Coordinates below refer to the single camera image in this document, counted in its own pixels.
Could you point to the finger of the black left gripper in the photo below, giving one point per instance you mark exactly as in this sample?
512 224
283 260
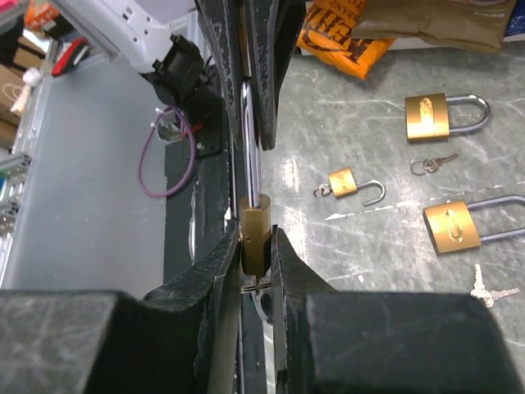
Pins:
272 29
221 22

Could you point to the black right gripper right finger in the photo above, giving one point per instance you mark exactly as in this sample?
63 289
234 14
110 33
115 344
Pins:
330 341

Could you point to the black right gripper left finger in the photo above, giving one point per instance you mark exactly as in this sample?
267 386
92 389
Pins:
179 338

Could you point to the small brass padlock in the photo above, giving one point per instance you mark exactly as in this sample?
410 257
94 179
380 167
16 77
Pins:
255 207
341 183

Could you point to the large brass padlock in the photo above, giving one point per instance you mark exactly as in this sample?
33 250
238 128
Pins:
427 116
451 226

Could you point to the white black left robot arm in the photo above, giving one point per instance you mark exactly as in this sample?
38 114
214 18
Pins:
140 31

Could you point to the small silver key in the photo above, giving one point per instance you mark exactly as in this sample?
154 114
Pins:
480 292
423 166

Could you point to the orange snack bag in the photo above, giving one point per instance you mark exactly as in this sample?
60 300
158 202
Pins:
327 34

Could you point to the brown snack bag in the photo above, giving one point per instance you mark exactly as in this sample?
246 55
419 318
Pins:
476 26

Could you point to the blue doritos bag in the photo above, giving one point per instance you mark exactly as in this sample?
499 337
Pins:
515 29

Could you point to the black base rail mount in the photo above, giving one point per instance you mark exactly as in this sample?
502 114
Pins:
198 154

